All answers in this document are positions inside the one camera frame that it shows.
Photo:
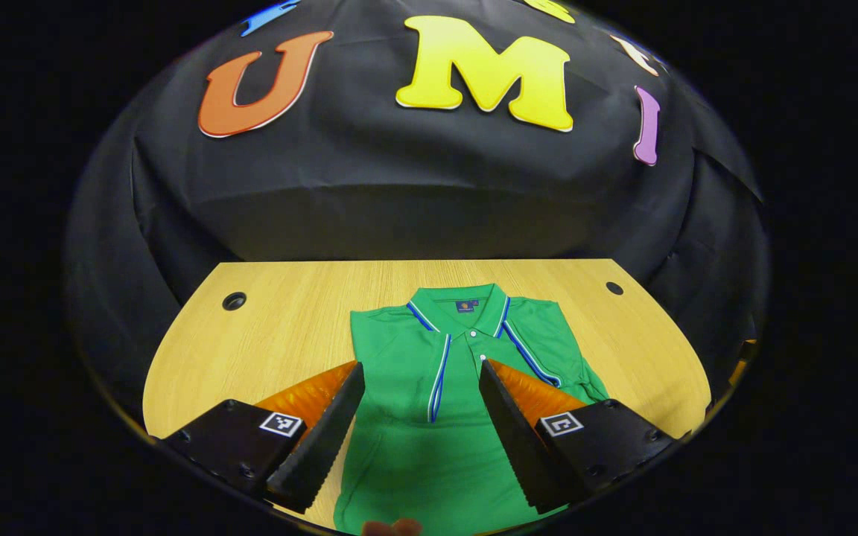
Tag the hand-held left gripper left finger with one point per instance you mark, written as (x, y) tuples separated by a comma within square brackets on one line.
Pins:
[(321, 447)]

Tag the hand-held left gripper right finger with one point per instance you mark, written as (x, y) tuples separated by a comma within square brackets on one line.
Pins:
[(518, 447)]

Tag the green T-shirt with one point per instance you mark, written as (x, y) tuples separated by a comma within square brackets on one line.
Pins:
[(414, 461)]

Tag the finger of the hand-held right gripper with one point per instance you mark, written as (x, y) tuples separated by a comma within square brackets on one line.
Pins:
[(743, 357)]

